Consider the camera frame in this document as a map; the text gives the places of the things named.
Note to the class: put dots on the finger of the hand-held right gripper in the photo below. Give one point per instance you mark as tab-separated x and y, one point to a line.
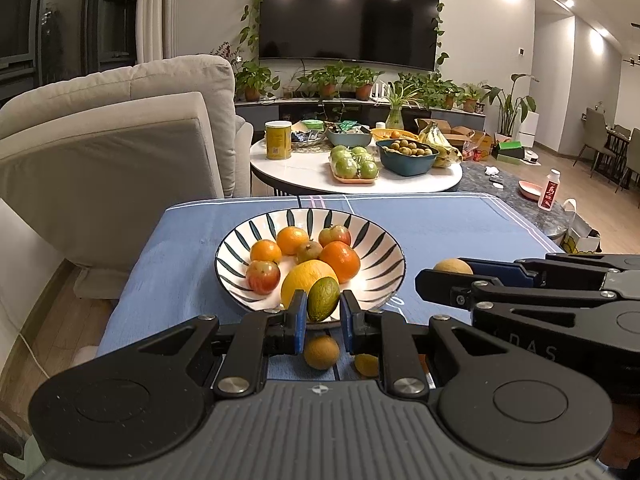
440	287
500	272

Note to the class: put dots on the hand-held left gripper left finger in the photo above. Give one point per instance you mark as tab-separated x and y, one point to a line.
299	325

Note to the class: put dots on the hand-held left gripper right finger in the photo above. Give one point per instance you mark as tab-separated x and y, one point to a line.
347	327

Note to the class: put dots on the brown kiwi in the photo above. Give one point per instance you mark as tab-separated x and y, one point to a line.
452	266
322	352

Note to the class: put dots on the green avocado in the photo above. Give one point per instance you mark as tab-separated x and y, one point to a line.
322	300

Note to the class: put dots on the red apple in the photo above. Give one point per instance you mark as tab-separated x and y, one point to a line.
336	235
263	277

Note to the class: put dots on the striped ceramic bowl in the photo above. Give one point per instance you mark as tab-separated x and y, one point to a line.
382	260

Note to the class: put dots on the large orange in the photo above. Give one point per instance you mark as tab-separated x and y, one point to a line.
341	262

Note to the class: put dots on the yellow lemon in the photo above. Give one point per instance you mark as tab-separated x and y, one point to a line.
300	282

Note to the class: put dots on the small yellow citrus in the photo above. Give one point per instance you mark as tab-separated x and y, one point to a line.
367	365

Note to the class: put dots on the dark marble table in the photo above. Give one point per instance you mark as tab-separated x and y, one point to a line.
525	220

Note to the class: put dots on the blue plaid tablecloth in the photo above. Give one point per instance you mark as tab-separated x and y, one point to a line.
440	225

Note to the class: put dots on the small red-green apple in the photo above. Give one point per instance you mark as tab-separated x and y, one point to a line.
308	251

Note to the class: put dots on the small orange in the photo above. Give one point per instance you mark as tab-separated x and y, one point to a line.
292	240
265	251

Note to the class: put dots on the yellow and white bag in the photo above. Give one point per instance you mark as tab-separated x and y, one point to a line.
580	237

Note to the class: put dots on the pink dish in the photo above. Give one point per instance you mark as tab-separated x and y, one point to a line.
530	190

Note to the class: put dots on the black remote control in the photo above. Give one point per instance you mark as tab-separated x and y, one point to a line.
496	182

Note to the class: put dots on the white bottle with red label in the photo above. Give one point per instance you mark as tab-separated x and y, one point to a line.
549	191

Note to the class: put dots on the white tissue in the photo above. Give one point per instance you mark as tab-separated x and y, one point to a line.
491	170

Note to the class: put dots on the white robot vacuum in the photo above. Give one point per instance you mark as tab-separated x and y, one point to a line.
530	157

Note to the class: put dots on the green flat box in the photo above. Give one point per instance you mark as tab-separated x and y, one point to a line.
509	149

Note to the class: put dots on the blue plastic bowl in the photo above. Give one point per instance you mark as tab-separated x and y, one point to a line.
407	165

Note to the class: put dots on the pink tray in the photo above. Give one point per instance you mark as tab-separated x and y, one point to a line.
352	180

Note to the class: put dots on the bagged bananas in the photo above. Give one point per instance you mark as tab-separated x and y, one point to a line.
442	145

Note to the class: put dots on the pile of brown longans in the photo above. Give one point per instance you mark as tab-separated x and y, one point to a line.
407	148

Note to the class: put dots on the open cardboard boxes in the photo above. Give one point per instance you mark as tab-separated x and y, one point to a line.
457	135

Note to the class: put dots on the white floor appliance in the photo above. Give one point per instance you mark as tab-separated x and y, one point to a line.
529	127

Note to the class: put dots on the round white table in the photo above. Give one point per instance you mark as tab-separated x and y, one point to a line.
300	172

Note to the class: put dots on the pack of green apples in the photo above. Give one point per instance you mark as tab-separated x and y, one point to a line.
352	162

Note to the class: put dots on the orange basket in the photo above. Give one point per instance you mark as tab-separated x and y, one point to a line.
395	135

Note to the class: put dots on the tall leafy floor plant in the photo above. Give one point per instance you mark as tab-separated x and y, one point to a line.
507	105

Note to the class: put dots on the grey dining chair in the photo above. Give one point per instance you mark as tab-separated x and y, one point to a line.
592	130
634	155

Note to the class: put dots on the green rectangular basin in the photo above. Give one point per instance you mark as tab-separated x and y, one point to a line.
350	139

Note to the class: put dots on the glass vase with plant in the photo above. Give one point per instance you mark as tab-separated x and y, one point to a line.
395	117

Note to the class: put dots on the potted green plant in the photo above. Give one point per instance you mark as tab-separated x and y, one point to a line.
362	82
255	80
325	80
417	85
447	92
470	97

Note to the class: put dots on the dining table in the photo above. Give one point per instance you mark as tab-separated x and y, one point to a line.
617	137

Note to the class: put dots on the yellow can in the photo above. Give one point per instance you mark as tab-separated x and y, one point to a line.
278	141

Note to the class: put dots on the glass snack dish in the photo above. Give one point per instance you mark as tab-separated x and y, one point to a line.
307	136

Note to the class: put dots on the small green bowl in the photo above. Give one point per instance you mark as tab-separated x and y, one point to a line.
313	125

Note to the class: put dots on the grey television console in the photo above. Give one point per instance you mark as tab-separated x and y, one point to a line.
300	109

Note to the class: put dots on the trailing green vine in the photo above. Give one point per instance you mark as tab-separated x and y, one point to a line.
252	10
439	25

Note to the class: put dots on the beige recliner sofa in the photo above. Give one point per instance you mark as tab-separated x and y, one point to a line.
100	160

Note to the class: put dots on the red berry branches in pot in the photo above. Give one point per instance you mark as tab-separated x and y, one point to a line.
225	54

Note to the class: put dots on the white curtain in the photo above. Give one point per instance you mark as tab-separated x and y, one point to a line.
152	10

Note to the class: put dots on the dark window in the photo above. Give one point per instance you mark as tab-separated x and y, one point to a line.
60	20

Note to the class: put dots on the black wall television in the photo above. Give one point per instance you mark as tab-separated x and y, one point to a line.
350	10

